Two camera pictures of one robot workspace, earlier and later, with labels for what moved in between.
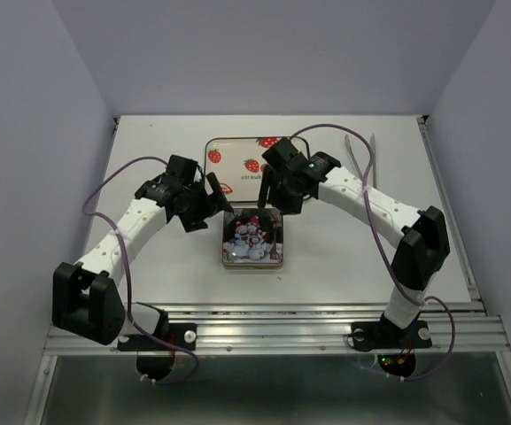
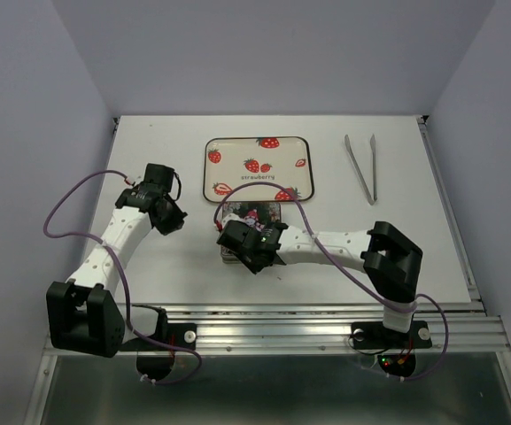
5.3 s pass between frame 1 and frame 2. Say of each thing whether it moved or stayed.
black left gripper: moved
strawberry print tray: stayed
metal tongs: stayed
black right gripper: moved
